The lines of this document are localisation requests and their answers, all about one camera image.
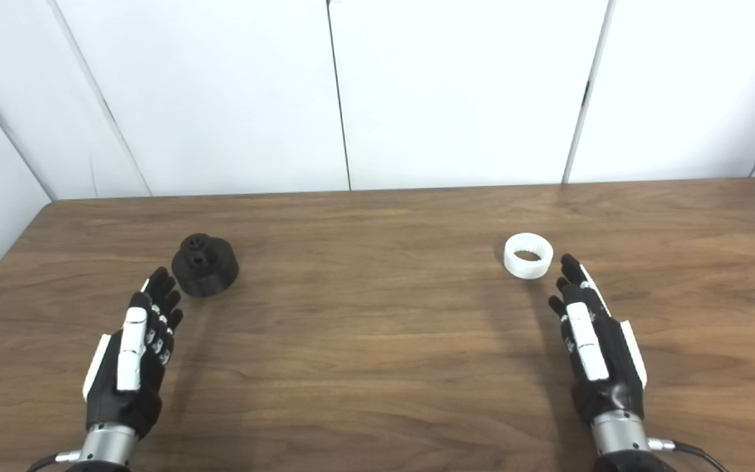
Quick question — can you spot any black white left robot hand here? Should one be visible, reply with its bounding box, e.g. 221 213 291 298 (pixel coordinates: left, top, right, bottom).
83 265 185 440

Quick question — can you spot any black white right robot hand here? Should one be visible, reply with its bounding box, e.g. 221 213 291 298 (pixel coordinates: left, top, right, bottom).
548 253 648 427

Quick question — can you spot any white toothed plastic ring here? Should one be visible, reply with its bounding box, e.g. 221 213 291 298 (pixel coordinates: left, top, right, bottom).
503 233 554 281

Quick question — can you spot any round black plastic part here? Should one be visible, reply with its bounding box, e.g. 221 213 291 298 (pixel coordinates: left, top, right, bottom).
172 233 241 298

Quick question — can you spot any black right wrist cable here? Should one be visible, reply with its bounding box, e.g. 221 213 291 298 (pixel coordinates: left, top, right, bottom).
648 437 732 472

